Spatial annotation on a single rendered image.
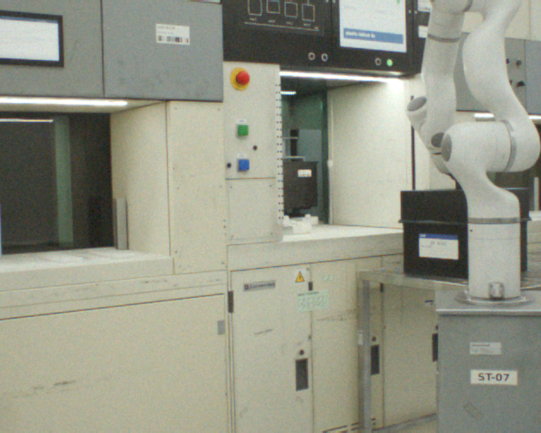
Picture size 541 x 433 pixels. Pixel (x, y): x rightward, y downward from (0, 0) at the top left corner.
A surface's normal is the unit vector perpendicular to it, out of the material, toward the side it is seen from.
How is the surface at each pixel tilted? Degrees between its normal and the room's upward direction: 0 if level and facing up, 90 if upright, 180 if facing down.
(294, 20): 90
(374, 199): 90
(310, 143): 90
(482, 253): 90
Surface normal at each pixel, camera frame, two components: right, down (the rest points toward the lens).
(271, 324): 0.54, 0.07
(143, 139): -0.84, 0.05
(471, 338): -0.21, 0.06
